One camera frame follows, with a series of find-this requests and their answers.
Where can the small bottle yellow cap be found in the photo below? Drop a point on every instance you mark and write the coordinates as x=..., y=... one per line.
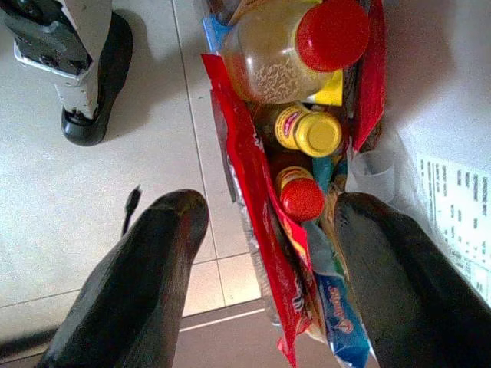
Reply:
x=310, y=132

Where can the robot leg with black foot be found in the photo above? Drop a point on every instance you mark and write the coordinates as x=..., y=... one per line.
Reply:
x=107, y=76

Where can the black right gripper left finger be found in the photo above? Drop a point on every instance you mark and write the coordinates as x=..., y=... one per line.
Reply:
x=134, y=276

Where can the small bottle red cap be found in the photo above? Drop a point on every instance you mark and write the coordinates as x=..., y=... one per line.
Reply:
x=301, y=197

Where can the yellow carton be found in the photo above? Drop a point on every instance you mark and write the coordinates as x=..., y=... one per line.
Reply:
x=331, y=90

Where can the printed paper receipt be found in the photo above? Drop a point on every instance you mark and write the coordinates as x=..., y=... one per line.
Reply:
x=456, y=199

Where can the large bottle red cap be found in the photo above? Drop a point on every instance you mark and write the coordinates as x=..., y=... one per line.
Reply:
x=276, y=53

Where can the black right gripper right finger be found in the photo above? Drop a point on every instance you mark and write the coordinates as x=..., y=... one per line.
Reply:
x=403, y=291

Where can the blue snack packet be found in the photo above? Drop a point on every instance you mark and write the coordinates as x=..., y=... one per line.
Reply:
x=341, y=314

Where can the red foil packet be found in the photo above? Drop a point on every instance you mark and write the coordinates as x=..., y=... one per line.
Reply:
x=370, y=76

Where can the white plastic bag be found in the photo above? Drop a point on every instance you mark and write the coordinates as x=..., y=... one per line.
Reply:
x=429, y=96

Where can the long red snack packet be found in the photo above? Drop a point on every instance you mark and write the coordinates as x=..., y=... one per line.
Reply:
x=253, y=184

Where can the teal snack packet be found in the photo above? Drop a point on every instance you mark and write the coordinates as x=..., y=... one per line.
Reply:
x=324, y=172

